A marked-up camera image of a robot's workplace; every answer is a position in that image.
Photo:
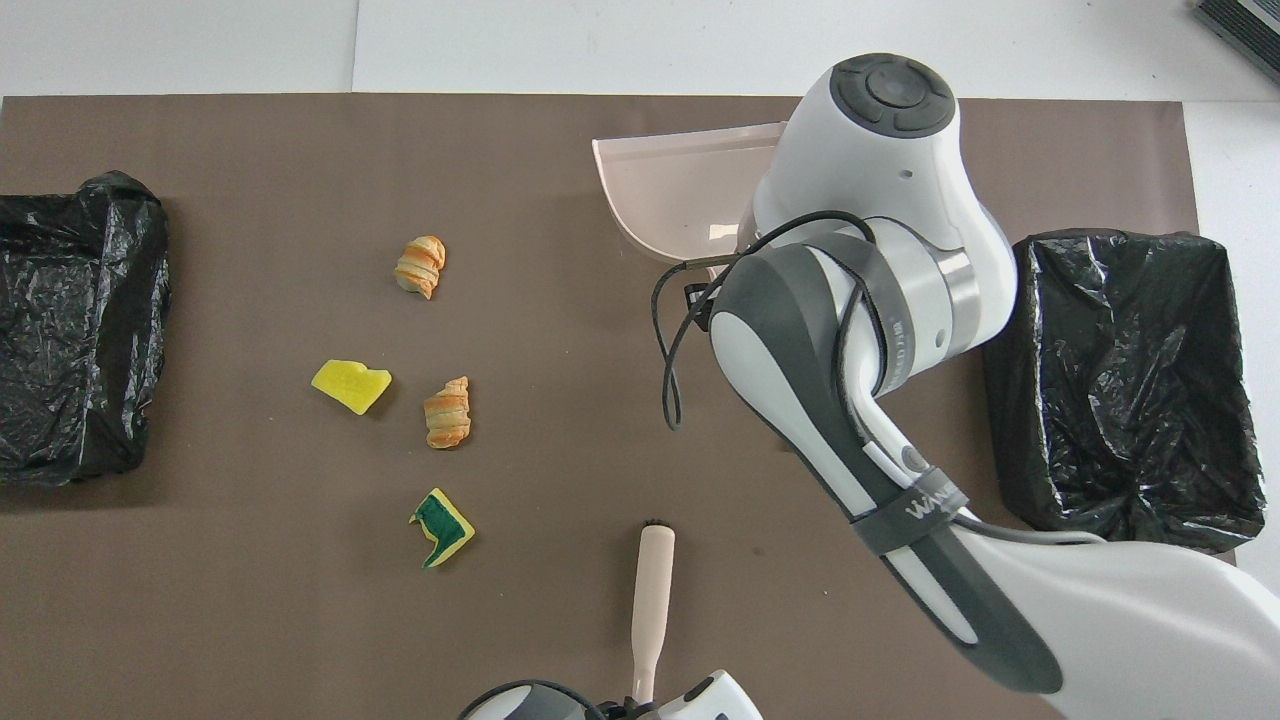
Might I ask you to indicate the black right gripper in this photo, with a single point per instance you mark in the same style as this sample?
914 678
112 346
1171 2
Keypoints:
700 305

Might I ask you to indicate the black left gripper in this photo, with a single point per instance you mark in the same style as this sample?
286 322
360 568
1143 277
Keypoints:
625 712

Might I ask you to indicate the beige brush with black bristles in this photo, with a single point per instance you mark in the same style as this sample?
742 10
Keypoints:
652 600

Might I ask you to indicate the beige plastic dustpan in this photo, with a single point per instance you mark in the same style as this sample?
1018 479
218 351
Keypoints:
680 190

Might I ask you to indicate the green and yellow sponge piece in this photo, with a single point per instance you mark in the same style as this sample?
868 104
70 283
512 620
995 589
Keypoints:
445 530

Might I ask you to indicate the striped toy croissant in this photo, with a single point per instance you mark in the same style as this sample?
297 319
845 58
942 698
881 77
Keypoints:
420 268
447 415

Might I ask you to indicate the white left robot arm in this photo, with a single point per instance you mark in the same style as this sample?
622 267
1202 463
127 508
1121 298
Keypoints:
720 700

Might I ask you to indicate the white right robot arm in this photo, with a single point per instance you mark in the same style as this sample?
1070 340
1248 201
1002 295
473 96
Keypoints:
850 170

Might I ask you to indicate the black plastic lined bin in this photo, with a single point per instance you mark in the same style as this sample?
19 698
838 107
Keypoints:
1130 400
90 400

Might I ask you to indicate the brown paper table mat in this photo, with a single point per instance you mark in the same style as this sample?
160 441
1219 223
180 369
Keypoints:
300 150

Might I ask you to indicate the grey ribbed device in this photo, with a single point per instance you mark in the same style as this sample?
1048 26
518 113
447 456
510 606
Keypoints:
1250 25

